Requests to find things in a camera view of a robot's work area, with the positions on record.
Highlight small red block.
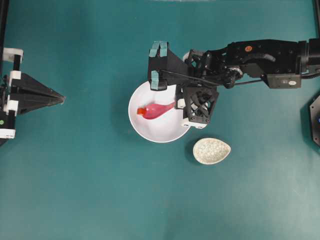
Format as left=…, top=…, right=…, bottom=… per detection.
left=137, top=108, right=147, bottom=116

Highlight green table mat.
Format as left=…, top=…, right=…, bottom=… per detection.
left=0, top=0, right=320, bottom=240

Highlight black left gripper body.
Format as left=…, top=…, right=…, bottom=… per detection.
left=0, top=47, right=24, bottom=140

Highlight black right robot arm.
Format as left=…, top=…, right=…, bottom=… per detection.
left=147, top=38, right=320, bottom=129

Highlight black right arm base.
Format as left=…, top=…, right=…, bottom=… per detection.
left=309, top=96, right=320, bottom=146

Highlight speckled ceramic spoon rest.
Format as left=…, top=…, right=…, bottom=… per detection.
left=192, top=137, right=232, bottom=165

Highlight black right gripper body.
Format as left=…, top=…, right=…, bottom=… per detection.
left=147, top=41, right=197, bottom=91

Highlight white round bowl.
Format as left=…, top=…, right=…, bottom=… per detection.
left=128, top=81, right=190, bottom=143

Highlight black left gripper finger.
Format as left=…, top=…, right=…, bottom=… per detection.
left=11, top=72, right=65, bottom=100
left=8, top=96, right=66, bottom=115

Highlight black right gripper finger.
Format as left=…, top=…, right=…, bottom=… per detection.
left=175, top=85, right=186, bottom=109
left=181, top=86, right=219, bottom=129

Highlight pink plastic spoon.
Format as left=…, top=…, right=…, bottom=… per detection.
left=140, top=102, right=176, bottom=120

